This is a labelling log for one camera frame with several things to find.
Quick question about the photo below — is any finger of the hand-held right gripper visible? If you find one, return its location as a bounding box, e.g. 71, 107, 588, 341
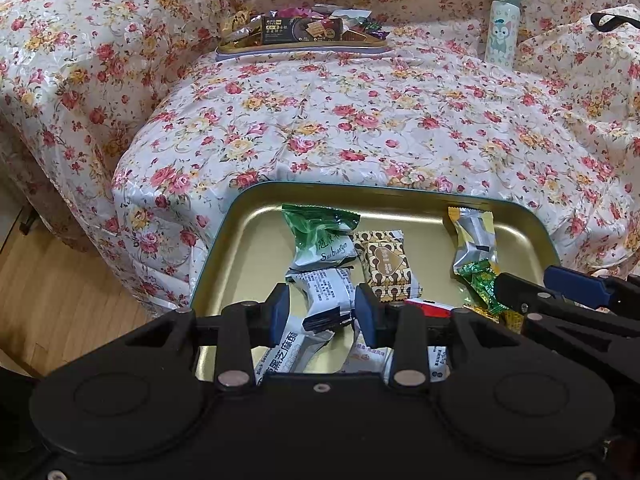
544, 265, 640, 311
492, 272, 640, 411

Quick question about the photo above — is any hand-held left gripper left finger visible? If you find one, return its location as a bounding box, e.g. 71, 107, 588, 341
95, 283, 291, 393

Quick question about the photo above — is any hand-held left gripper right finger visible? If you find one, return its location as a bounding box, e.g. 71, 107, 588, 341
354, 284, 541, 393

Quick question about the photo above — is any green candy packet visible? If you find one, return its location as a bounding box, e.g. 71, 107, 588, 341
457, 260, 511, 323

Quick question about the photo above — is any white yellow snack packet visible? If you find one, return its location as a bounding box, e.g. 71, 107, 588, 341
342, 327, 393, 375

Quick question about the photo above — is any black white snack packet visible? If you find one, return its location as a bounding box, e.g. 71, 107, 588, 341
254, 329, 337, 387
285, 267, 357, 333

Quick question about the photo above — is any brown patterned snack packet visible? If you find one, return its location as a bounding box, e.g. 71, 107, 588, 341
352, 230, 423, 303

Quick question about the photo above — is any red white snack packet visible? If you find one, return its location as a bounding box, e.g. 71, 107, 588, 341
384, 298, 455, 383

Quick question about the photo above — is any silver yellow snack packet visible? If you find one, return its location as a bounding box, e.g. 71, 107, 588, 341
446, 206, 501, 286

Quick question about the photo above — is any gold tin tray teal rim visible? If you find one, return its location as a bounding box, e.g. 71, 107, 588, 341
190, 181, 557, 378

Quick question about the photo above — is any green white snack packet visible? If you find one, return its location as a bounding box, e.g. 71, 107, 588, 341
281, 203, 361, 271

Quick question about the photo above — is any pile of assorted snacks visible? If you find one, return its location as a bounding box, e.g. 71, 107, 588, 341
220, 4, 388, 48

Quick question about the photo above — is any white cartoon print bottle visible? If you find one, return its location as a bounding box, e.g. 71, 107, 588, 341
484, 0, 521, 68

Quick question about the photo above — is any silver rimmed snack tray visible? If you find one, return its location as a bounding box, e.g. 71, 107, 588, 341
216, 40, 393, 63

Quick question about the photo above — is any black cracker box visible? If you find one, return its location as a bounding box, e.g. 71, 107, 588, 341
261, 16, 345, 45

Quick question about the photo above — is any black strap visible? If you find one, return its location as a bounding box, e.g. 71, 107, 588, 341
590, 10, 640, 31

